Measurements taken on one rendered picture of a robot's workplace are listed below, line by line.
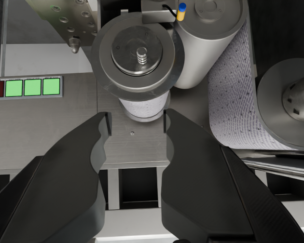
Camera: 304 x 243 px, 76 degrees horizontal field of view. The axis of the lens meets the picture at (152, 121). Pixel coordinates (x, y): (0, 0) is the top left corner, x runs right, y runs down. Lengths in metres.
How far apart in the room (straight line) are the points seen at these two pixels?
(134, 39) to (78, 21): 0.36
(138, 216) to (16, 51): 2.80
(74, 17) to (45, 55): 2.36
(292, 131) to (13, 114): 0.73
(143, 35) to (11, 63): 2.87
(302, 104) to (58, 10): 0.58
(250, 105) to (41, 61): 2.79
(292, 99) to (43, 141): 0.64
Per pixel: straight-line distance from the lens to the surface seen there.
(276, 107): 0.35
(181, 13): 0.27
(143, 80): 0.30
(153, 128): 0.62
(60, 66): 2.86
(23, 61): 3.06
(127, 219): 0.66
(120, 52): 0.30
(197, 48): 0.36
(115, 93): 0.30
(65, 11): 0.63
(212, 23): 0.36
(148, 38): 0.31
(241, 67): 0.38
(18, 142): 0.74
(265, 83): 0.35
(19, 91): 0.76
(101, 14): 0.38
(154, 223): 0.66
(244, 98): 0.37
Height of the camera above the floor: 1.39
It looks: 7 degrees down
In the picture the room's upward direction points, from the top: 177 degrees clockwise
